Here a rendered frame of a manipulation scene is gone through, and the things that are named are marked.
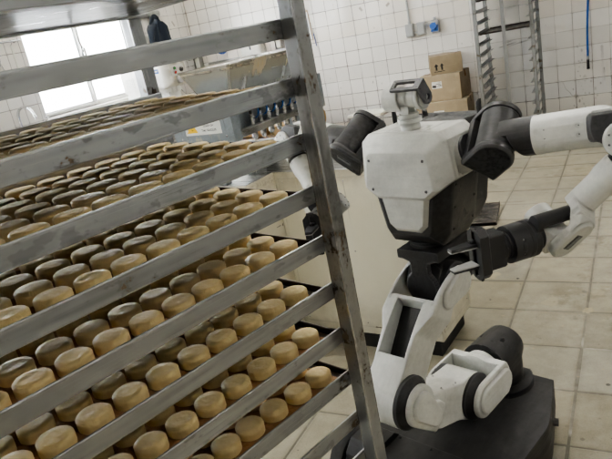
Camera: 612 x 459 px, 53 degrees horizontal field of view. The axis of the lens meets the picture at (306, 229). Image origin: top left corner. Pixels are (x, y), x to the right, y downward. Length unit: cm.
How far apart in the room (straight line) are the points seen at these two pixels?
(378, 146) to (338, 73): 540
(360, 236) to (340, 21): 457
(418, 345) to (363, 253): 100
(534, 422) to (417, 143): 96
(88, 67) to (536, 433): 162
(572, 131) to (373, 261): 133
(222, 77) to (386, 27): 426
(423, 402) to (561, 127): 74
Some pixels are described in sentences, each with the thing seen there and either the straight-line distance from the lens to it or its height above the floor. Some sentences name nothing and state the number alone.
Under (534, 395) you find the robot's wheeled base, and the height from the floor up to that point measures 17.
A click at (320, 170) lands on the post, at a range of 101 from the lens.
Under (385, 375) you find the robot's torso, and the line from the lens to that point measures 165.
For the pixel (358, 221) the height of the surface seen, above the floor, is 61.
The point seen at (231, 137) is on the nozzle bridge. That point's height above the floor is 104.
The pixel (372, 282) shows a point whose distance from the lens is 264.
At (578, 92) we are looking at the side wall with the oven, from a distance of 644.
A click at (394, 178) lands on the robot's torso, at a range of 158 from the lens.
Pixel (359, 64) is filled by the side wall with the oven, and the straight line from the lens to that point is 688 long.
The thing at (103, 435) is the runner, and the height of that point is 97.
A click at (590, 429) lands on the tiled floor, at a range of 232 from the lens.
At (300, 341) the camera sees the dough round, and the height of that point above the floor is 88.
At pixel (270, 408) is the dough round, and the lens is 113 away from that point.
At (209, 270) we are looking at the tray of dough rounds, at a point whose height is 106.
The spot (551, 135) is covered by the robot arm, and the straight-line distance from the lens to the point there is 146.
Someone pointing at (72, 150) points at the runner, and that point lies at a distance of 79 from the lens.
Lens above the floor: 141
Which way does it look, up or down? 18 degrees down
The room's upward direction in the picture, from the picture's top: 11 degrees counter-clockwise
